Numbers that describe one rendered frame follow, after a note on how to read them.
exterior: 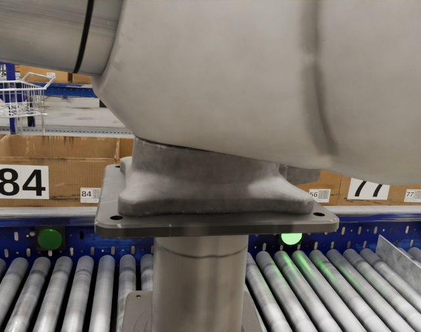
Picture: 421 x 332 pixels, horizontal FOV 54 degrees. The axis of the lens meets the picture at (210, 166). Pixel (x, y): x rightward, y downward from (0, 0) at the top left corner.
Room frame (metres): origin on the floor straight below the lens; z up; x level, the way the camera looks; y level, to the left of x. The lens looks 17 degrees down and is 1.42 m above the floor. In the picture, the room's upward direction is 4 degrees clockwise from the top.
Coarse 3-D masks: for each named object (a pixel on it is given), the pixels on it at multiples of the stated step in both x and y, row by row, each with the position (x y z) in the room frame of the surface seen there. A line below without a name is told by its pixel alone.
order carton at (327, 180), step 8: (320, 176) 1.37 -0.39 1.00; (328, 176) 1.38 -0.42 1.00; (336, 176) 1.38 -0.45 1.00; (304, 184) 1.36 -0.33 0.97; (312, 184) 1.37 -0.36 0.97; (320, 184) 1.37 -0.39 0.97; (328, 184) 1.38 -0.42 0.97; (336, 184) 1.39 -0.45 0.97; (336, 192) 1.39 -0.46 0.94; (336, 200) 1.39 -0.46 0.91
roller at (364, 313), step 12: (312, 252) 1.29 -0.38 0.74; (324, 264) 1.21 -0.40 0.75; (324, 276) 1.17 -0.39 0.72; (336, 276) 1.14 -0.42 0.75; (336, 288) 1.10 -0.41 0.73; (348, 288) 1.07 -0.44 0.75; (348, 300) 1.03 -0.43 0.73; (360, 300) 1.01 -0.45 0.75; (360, 312) 0.97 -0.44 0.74; (372, 312) 0.96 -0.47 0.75; (372, 324) 0.92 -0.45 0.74; (384, 324) 0.92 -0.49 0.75
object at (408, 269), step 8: (384, 240) 1.30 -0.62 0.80; (376, 248) 1.33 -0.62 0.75; (384, 248) 1.29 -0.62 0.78; (392, 248) 1.26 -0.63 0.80; (384, 256) 1.29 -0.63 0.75; (392, 256) 1.25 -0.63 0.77; (400, 256) 1.21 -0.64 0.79; (392, 264) 1.24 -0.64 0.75; (400, 264) 1.20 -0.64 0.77; (408, 264) 1.17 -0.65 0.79; (416, 264) 1.14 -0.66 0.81; (400, 272) 1.20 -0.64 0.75; (408, 272) 1.16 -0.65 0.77; (416, 272) 1.13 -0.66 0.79; (408, 280) 1.15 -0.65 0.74; (416, 280) 1.12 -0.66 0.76; (416, 288) 1.11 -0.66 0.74
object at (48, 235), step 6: (42, 234) 1.12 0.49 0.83; (48, 234) 1.12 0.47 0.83; (54, 234) 1.12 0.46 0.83; (60, 234) 1.13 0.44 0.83; (42, 240) 1.11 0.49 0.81; (48, 240) 1.12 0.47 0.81; (54, 240) 1.12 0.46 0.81; (60, 240) 1.13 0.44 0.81; (42, 246) 1.12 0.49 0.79; (48, 246) 1.12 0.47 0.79; (54, 246) 1.12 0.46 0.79
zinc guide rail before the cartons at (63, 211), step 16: (0, 208) 1.15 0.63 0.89; (16, 208) 1.16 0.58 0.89; (32, 208) 1.17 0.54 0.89; (48, 208) 1.17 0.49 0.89; (64, 208) 1.18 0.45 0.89; (80, 208) 1.19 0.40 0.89; (96, 208) 1.20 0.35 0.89; (336, 208) 1.35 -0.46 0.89; (352, 208) 1.37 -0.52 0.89; (368, 208) 1.38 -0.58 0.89; (384, 208) 1.39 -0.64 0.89; (400, 208) 1.40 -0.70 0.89; (416, 208) 1.41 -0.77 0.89
